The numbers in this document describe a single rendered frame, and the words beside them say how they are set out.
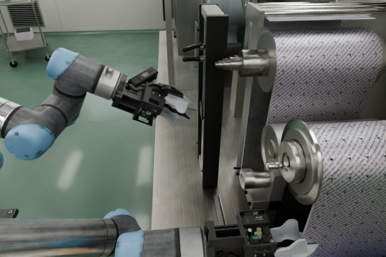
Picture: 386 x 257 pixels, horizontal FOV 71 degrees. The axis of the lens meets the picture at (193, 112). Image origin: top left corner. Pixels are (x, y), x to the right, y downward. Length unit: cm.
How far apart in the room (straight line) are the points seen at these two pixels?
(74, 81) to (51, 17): 574
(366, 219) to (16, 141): 66
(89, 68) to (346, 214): 59
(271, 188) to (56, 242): 40
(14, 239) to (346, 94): 70
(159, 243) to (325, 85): 48
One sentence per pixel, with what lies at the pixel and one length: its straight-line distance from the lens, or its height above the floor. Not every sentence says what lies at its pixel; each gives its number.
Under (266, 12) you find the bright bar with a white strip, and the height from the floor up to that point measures 145.
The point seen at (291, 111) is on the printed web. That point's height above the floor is 124.
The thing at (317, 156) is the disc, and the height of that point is 130.
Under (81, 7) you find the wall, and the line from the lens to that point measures 617.
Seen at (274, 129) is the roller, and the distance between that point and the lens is 61.
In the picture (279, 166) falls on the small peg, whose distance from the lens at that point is 52.
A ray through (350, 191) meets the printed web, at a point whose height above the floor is 124.
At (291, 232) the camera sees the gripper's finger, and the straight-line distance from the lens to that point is 59.
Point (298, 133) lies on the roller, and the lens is 49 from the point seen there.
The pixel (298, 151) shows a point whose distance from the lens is 48.
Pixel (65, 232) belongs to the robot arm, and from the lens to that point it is 57.
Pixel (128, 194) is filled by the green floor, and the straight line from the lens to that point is 215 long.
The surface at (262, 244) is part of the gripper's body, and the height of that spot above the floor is 116.
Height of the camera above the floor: 157
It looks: 32 degrees down
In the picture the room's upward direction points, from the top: straight up
